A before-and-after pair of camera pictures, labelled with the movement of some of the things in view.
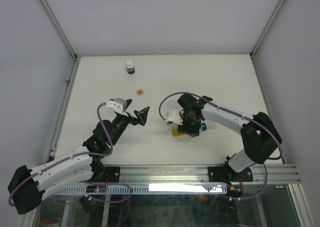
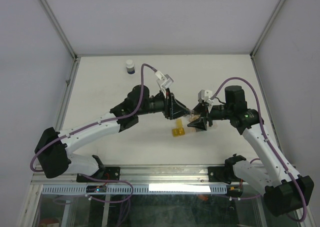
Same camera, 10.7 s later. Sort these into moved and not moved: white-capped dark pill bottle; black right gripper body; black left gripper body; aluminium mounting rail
Moved: black right gripper body; black left gripper body
Not moved: aluminium mounting rail; white-capped dark pill bottle
